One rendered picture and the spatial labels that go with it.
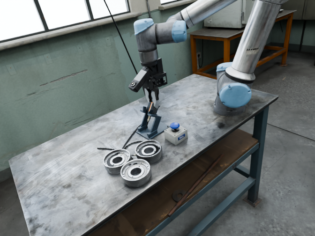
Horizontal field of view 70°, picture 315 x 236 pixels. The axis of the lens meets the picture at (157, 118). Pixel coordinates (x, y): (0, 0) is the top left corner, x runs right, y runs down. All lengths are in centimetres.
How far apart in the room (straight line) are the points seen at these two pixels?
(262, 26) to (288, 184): 133
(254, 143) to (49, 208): 103
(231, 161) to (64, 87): 173
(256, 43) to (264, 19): 8
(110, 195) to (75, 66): 174
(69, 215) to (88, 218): 7
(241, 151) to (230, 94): 47
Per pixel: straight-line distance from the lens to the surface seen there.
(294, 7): 445
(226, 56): 275
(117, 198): 80
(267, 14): 87
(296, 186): 196
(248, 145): 134
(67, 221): 81
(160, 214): 103
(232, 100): 93
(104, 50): 247
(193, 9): 98
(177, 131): 94
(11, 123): 240
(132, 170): 83
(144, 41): 89
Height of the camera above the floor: 138
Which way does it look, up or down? 31 degrees down
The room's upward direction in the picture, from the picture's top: 10 degrees counter-clockwise
